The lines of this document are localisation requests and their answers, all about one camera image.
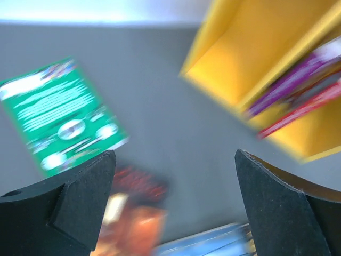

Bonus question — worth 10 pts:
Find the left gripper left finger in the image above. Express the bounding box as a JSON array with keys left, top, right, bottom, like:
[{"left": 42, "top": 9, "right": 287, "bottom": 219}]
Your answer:
[{"left": 1, "top": 150, "right": 116, "bottom": 255}]

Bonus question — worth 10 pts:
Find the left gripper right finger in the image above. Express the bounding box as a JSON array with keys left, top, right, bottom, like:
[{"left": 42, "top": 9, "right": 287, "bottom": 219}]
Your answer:
[{"left": 234, "top": 149, "right": 340, "bottom": 255}]

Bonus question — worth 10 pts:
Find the dark blue 1984 book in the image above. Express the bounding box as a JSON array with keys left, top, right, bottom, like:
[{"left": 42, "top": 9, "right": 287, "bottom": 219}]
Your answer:
[{"left": 153, "top": 223, "right": 257, "bottom": 256}]

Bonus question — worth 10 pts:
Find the brown Edward Tulane book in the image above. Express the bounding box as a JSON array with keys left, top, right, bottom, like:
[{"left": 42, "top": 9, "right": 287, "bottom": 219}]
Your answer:
[{"left": 91, "top": 164, "right": 169, "bottom": 255}]

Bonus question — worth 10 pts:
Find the red 13-Storey Treehouse book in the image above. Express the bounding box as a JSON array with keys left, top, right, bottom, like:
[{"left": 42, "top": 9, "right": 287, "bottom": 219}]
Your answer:
[{"left": 258, "top": 79, "right": 340, "bottom": 138}]

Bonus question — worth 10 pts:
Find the purple paperback book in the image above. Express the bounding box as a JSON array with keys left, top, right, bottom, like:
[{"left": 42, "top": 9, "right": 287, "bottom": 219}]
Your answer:
[{"left": 246, "top": 36, "right": 340, "bottom": 118}]

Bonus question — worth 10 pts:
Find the green paperback book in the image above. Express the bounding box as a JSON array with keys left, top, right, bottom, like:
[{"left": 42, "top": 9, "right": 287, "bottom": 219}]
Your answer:
[{"left": 1, "top": 58, "right": 128, "bottom": 178}]

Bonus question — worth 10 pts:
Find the yellow wooden shelf box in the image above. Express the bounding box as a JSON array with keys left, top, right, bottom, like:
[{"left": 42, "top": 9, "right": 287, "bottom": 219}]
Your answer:
[{"left": 178, "top": 0, "right": 341, "bottom": 165}]

